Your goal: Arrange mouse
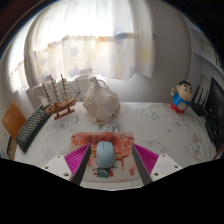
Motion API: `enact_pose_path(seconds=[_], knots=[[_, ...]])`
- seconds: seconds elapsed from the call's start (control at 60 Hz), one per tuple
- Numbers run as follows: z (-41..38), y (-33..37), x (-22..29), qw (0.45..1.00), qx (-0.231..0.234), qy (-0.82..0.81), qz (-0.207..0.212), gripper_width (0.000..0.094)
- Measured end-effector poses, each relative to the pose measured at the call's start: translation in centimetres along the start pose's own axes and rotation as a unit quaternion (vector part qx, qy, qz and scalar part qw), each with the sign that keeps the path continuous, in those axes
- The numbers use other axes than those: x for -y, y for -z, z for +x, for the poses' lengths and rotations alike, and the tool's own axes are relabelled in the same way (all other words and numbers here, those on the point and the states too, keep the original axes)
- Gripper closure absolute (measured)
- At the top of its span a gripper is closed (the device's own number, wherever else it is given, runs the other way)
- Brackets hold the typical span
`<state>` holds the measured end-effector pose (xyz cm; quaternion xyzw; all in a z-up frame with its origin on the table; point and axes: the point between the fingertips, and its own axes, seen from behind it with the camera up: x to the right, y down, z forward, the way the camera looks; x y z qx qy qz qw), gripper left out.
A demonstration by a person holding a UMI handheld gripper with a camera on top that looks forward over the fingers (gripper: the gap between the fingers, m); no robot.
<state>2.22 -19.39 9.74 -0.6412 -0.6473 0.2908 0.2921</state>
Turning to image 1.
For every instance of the white radiator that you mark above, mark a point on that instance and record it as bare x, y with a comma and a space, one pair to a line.
36, 93

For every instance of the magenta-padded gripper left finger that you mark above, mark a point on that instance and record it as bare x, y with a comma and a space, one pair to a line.
77, 158

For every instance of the white wall shelf unit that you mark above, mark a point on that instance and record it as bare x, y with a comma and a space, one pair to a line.
208, 56

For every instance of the cartoon boy figurine clock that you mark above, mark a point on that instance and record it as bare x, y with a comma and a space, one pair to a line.
181, 97

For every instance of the white printed tablecloth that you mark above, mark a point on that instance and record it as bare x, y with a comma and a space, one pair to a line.
160, 126

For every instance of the light blue computer mouse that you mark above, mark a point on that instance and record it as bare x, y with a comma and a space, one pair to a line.
105, 154

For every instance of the orange wooden chair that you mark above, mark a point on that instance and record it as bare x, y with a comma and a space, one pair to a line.
13, 120

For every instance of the black keyboard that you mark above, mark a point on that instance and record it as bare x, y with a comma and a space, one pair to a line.
31, 128

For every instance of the wooden sailing ship model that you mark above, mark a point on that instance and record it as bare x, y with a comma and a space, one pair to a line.
61, 103

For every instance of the black computer monitor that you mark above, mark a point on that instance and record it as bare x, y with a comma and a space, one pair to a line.
216, 110

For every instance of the white star-print curtain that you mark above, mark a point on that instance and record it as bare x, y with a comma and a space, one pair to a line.
90, 43

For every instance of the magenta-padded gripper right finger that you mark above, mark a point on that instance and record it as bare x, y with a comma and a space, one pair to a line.
146, 158

